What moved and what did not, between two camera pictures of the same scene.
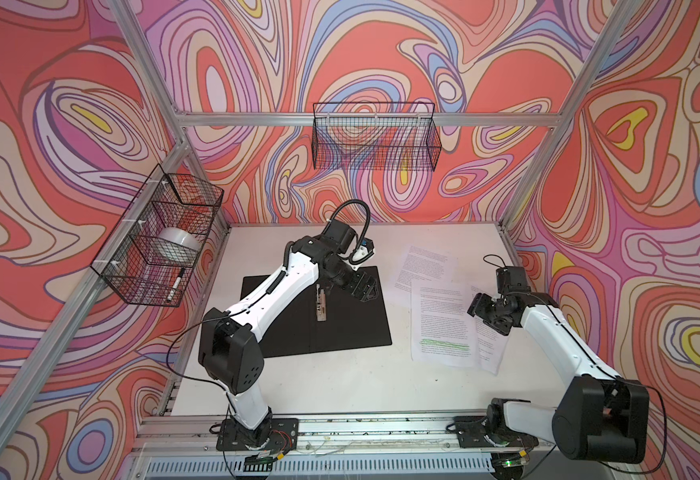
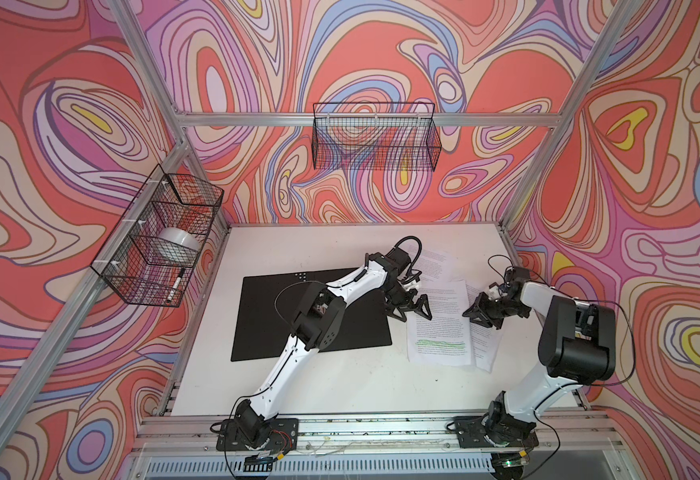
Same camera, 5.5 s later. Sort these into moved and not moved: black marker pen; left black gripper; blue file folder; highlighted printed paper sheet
Moved: left black gripper
Not moved: highlighted printed paper sheet; black marker pen; blue file folder
